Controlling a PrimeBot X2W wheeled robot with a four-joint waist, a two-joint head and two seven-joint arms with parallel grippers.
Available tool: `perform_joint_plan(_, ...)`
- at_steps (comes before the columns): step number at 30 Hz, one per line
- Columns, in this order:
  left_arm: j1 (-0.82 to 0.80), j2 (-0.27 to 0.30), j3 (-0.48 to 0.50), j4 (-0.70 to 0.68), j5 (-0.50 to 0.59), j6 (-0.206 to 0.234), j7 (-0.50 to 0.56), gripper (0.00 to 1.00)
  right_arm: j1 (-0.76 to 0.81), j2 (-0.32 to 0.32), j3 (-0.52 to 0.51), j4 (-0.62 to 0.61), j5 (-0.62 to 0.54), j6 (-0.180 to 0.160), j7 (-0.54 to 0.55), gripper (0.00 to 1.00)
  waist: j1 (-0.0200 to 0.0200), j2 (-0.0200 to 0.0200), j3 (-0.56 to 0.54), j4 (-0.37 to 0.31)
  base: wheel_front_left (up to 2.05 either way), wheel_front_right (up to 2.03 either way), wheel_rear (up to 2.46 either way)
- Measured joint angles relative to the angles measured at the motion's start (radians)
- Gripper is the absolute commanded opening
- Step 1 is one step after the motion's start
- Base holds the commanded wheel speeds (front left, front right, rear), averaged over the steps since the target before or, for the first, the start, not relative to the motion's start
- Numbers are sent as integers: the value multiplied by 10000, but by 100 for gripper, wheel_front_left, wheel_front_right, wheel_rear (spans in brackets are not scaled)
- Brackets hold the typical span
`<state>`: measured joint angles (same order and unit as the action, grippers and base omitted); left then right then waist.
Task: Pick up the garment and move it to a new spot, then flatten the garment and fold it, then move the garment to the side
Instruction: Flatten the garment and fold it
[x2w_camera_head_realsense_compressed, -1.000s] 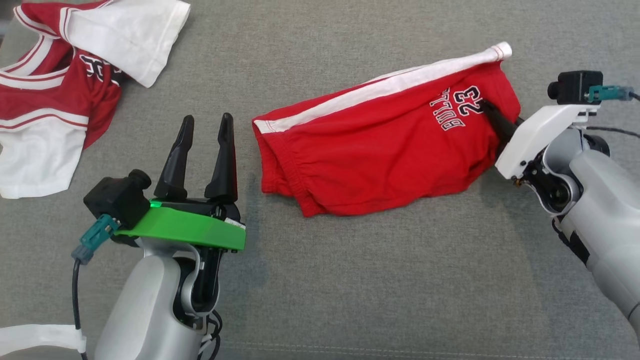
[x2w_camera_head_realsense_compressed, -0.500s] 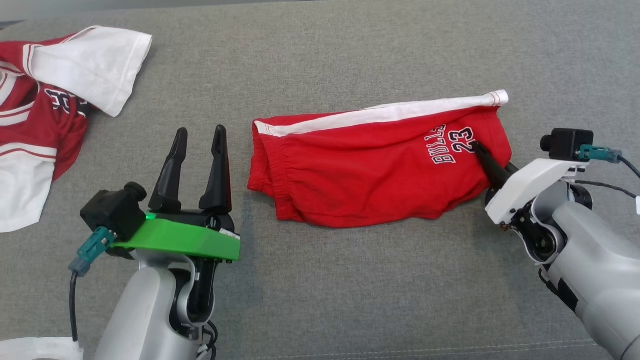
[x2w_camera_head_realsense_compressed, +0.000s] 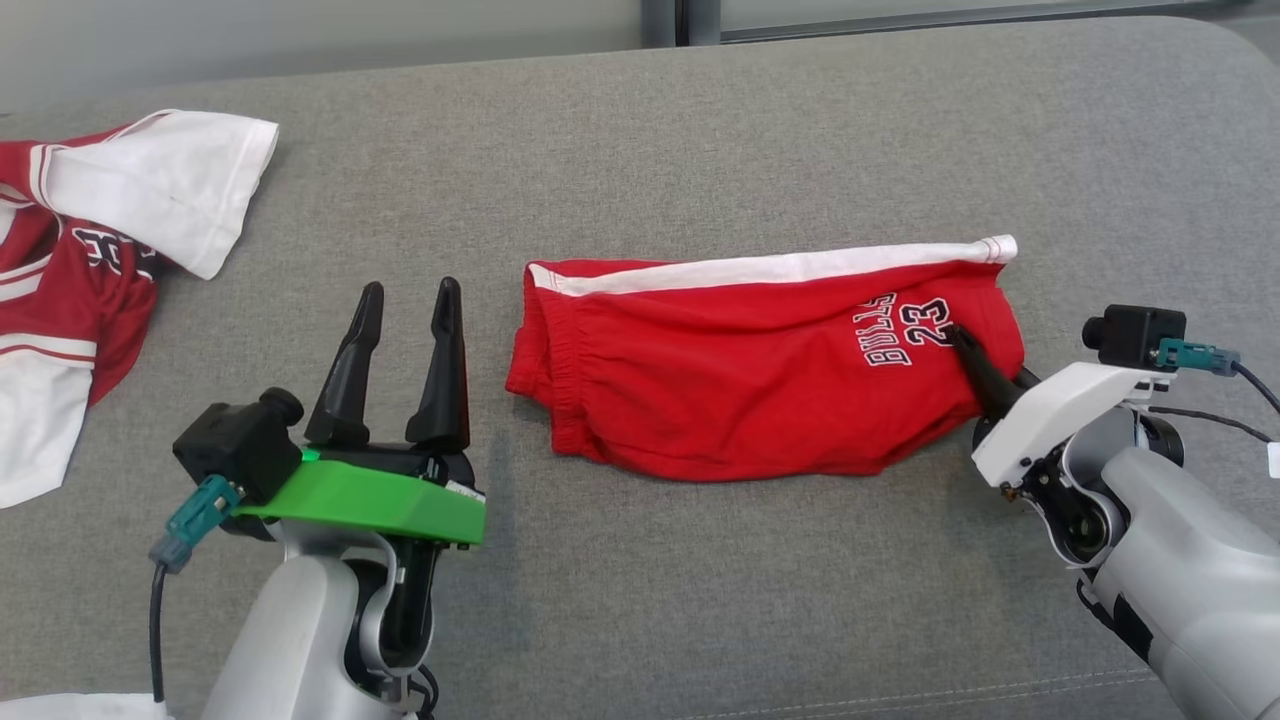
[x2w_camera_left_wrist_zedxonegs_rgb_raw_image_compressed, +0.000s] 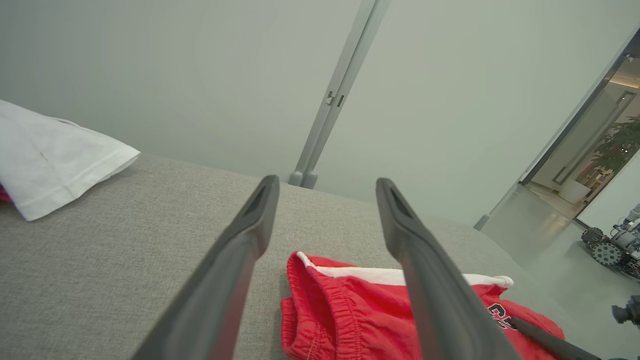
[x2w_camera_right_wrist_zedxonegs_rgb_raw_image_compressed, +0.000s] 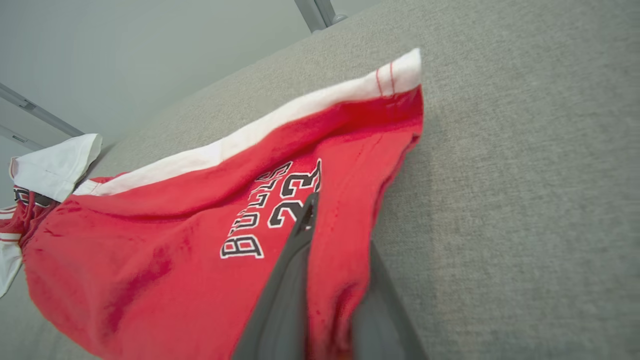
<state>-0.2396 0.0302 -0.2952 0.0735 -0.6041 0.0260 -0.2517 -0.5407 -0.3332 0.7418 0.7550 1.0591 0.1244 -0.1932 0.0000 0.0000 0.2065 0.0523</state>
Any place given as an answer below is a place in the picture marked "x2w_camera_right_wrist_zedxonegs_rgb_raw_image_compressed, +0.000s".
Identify red Bulls 23 shorts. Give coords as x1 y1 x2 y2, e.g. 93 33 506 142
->
20 47 425 360

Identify red jersey with white sleeves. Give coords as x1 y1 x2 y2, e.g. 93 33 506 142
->
0 132 104 300

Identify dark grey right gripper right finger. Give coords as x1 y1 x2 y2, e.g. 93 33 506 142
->
350 240 427 360

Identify thin grey metal frame rail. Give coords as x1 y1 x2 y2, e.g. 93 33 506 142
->
0 125 47 152

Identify grey slotted metal frame rail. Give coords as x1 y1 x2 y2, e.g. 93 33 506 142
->
0 82 86 139

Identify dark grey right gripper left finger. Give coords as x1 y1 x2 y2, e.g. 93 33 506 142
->
232 192 321 360

